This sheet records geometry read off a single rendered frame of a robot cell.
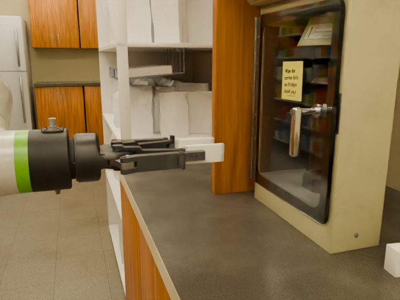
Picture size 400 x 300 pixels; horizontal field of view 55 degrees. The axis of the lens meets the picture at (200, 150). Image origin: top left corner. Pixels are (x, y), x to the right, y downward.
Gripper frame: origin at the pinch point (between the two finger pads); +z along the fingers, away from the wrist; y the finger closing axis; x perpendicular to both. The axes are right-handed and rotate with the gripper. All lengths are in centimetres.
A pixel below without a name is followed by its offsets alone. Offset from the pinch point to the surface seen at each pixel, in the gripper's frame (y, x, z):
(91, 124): 494, 84, 5
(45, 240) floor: 221, 119, -44
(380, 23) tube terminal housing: -5.4, -21.0, 29.3
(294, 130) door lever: -1.0, -2.8, 17.3
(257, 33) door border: 25.4, -20.3, 22.2
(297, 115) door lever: -1.2, -5.5, 17.7
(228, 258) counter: -1.5, 20.2, 5.2
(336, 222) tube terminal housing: -6.1, 13.6, 24.3
